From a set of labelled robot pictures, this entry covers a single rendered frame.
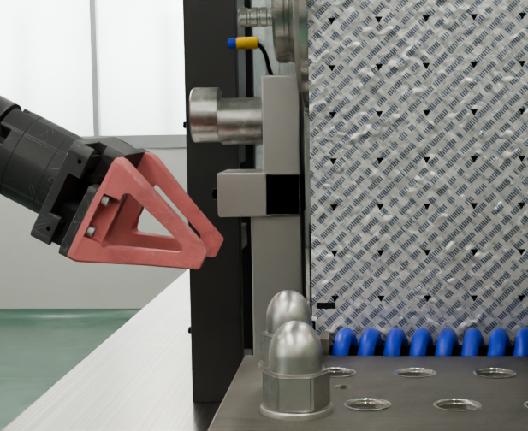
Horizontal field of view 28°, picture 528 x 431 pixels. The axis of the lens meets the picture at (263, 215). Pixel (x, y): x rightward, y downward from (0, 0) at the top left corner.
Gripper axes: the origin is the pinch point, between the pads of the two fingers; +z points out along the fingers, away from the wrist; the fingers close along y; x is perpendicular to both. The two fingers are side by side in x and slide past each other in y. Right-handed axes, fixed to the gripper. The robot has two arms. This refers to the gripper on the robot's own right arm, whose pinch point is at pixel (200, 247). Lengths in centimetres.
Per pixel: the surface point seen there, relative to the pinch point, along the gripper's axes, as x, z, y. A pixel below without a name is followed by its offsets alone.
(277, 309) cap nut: 0.1, 6.2, 6.8
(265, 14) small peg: 15.3, -4.1, -8.7
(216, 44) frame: 11.4, -10.7, -34.1
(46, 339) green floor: -180, -103, -490
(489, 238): 8.8, 16.0, -1.3
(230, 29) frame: 13.3, -10.1, -34.2
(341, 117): 11.3, 4.2, -1.1
